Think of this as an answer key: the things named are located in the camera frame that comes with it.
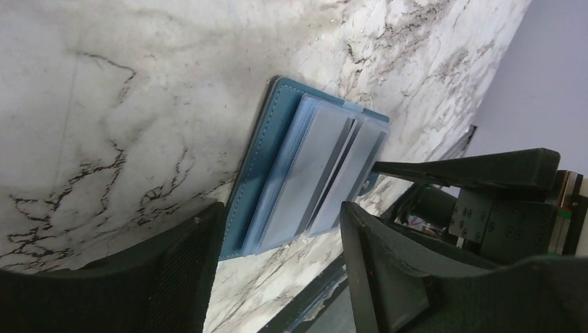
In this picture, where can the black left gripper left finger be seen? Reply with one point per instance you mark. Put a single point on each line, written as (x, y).
(162, 284)

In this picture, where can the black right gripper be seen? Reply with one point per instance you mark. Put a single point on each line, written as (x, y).
(501, 226)

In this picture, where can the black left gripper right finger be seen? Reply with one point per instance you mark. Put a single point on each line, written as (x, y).
(403, 281)

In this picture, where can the silver magnetic stripe card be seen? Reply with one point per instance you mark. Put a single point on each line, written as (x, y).
(305, 173)

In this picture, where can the blue leather card holder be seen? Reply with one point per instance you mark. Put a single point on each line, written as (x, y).
(283, 116)

